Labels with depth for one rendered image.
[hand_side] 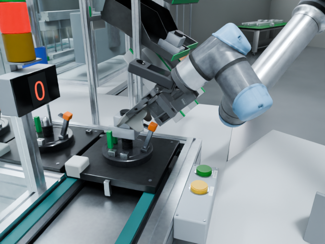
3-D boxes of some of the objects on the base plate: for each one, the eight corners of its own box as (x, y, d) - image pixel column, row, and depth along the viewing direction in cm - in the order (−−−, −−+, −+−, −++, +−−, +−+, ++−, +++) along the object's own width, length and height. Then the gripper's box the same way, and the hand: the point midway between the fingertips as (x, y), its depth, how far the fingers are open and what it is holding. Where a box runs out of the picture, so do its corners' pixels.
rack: (171, 116, 131) (174, -95, 98) (144, 155, 99) (135, -139, 66) (129, 111, 136) (119, -90, 104) (91, 146, 105) (59, -129, 72)
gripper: (194, 104, 60) (128, 151, 70) (203, 88, 71) (145, 131, 81) (168, 72, 59) (106, 125, 69) (181, 61, 70) (125, 108, 80)
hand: (123, 117), depth 74 cm, fingers closed on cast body, 4 cm apart
